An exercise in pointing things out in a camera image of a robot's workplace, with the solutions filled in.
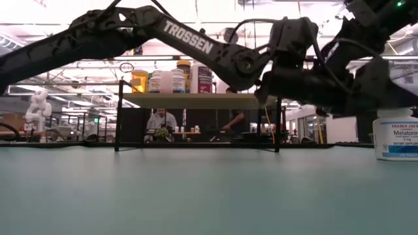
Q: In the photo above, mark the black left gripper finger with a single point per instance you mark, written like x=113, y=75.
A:
x=375, y=91

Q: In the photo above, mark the white melatonin bottle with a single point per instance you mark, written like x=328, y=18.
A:
x=396, y=137

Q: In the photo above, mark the tall white bottle purple label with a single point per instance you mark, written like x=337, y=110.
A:
x=202, y=81

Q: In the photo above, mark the amber bottle yellow cap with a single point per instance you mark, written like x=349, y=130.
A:
x=183, y=63

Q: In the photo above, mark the white bottle blue label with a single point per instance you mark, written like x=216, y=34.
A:
x=154, y=85
x=179, y=85

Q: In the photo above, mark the orange pill vial white cap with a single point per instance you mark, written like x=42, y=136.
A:
x=138, y=83

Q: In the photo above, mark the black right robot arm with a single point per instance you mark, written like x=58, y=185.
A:
x=375, y=19

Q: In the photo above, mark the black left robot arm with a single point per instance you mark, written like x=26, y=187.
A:
x=186, y=36

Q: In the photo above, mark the wooden shelf black metal legs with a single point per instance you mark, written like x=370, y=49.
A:
x=196, y=101

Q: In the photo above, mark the person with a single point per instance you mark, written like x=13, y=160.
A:
x=238, y=122
x=160, y=120

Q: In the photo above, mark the green round object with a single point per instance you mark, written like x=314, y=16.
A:
x=161, y=133

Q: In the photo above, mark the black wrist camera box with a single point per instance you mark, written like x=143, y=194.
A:
x=294, y=37

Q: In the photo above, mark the black metal table frame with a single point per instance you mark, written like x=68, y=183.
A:
x=65, y=144

